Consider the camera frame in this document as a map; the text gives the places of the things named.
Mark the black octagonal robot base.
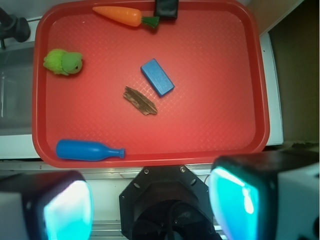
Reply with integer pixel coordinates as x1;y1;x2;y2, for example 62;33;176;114
119;165;222;240

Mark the black square object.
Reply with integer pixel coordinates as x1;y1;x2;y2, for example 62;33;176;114
153;0;179;20

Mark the green plush animal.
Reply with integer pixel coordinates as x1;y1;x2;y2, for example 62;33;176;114
43;48;83;76

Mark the blue toy bottle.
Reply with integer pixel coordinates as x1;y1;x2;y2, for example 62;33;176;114
55;139;126;162

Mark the orange toy carrot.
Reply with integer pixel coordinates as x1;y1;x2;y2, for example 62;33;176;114
92;6;160;29

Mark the blue rectangular block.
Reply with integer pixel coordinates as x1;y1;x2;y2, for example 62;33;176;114
140;58;175;97

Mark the black clamp knob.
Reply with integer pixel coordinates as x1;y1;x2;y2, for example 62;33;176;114
0;8;31;50

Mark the red plastic tray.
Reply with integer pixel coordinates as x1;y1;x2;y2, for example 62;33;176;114
32;0;270;168

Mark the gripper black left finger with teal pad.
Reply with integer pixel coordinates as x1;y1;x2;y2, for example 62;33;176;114
0;170;94;240

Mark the brown wood bark piece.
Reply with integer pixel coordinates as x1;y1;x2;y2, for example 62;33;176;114
123;86;158;116

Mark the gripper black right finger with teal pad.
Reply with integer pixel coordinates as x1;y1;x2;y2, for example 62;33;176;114
208;150;320;240

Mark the white table frame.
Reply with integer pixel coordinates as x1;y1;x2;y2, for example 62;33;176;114
260;32;284;147

